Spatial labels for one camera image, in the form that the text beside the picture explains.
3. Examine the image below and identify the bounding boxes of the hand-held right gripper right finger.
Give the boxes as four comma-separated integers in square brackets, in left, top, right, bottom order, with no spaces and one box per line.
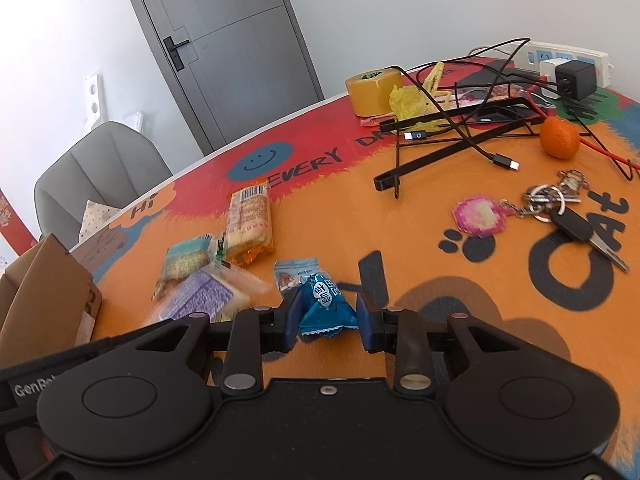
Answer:
[356,291,526,395]

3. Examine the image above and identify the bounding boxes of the dotted cushion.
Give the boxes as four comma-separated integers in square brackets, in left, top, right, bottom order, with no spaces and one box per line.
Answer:
[79,200,122,244]

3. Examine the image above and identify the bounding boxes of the printed card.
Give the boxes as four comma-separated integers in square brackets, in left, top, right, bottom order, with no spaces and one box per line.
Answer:
[451,85,532,107]

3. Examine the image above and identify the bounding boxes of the grey door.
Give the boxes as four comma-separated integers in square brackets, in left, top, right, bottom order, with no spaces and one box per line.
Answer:
[116,0,325,157]

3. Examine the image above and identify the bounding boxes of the red cable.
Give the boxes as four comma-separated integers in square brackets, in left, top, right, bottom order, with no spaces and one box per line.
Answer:
[527,100,640,182]

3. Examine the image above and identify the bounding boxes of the black wire stand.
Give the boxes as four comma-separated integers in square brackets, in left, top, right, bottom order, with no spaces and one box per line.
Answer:
[374,95,547,200]

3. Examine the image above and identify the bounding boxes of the black door handle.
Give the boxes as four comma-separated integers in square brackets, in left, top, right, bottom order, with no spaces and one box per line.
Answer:
[163,36,191,70]

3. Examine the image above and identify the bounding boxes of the yellow clip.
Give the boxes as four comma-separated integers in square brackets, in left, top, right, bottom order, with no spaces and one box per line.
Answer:
[422,61,454,99]

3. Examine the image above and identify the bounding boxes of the orange white paper bag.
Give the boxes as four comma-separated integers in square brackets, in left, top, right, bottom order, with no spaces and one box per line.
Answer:
[0,189,32,257]

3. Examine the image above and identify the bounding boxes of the black car key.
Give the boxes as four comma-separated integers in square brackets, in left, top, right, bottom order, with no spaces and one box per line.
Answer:
[550,208,631,274]

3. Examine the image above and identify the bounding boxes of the yellow tape roll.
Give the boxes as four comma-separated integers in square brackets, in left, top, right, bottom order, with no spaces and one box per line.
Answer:
[345,67,404,117]

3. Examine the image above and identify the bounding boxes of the teal beige snack packet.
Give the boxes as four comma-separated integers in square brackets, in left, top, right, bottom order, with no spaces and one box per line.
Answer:
[152,235,213,301]

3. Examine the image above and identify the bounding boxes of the black charging cable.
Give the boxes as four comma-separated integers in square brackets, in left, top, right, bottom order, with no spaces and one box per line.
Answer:
[395,37,521,172]
[404,99,482,143]

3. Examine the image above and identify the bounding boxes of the white wall socket plate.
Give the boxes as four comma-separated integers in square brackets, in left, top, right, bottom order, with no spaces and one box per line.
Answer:
[83,74,104,129]

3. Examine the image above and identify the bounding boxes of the small figure keychain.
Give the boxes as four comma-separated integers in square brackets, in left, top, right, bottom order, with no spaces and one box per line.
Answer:
[557,170,588,196]

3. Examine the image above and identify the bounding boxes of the purple long snack packet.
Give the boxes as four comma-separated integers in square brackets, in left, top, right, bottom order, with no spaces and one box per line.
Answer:
[145,266,271,326]

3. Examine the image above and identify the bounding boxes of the orange cracker packet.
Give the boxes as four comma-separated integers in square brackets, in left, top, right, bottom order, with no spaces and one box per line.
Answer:
[222,184,276,267]

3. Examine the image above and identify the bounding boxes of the pink pixel keychain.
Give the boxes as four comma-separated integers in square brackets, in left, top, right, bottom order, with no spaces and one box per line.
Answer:
[452,197,509,236]

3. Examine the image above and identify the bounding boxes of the white power strip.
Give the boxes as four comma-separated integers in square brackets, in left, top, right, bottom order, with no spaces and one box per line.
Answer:
[510,41,614,89]

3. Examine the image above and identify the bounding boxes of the brown cardboard box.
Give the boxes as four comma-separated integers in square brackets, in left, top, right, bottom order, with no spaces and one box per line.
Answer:
[0,234,104,357]

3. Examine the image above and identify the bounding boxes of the white charger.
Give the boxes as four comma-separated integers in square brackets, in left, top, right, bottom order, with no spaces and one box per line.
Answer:
[539,60,566,99]

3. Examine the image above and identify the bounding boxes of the light blue snack packet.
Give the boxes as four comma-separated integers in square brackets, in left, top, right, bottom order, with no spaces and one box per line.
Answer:
[273,258,321,292]

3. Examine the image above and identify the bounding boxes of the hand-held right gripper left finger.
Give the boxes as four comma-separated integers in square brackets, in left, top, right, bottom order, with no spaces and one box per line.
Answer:
[132,287,307,397]

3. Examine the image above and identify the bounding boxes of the dark flat device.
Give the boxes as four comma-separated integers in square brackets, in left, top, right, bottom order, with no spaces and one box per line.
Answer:
[457,59,547,92]

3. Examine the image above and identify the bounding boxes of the black charger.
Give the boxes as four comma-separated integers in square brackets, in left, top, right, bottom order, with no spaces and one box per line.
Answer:
[556,60,599,101]

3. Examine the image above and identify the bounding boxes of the blue candy packet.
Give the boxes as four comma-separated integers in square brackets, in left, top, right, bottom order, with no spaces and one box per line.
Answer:
[297,272,359,344]

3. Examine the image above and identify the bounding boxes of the yellow crumpled wrapper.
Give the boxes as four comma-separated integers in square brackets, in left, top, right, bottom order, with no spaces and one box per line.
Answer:
[389,85,443,123]

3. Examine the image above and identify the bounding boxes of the grey chair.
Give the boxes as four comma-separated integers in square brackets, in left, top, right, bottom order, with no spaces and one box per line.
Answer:
[34,121,174,242]

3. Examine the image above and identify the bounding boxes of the orange tangerine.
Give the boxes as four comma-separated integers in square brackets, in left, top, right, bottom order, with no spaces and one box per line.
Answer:
[539,117,581,160]

